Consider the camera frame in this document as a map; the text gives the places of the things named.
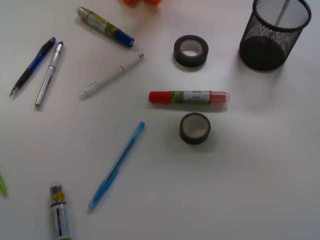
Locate green pen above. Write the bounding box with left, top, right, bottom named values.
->
left=0, top=174, right=8, bottom=197

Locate large black tape roll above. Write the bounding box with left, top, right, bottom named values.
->
left=173, top=35, right=209, bottom=68

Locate black mesh pen holder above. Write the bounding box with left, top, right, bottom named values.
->
left=239, top=0, right=312, bottom=72

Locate small black tape roll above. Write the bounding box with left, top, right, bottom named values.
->
left=179, top=112, right=211, bottom=145

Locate white dotted pen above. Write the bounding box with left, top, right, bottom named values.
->
left=79, top=52, right=145, bottom=100

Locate light blue pen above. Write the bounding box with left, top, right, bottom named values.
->
left=88, top=121, right=145, bottom=211

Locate red marker pen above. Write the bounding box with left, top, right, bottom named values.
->
left=149, top=90, right=230, bottom=105

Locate blue black ballpoint pen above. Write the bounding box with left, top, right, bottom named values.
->
left=9, top=37, right=56, bottom=97

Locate blue capped marker pen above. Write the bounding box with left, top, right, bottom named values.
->
left=76, top=6, right=135, bottom=48

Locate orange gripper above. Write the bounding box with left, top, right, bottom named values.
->
left=122, top=0, right=162, bottom=5

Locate black capped marker pen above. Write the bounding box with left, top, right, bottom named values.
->
left=49, top=185, right=72, bottom=240

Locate silver pen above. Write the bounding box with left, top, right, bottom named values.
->
left=34, top=41, right=64, bottom=111

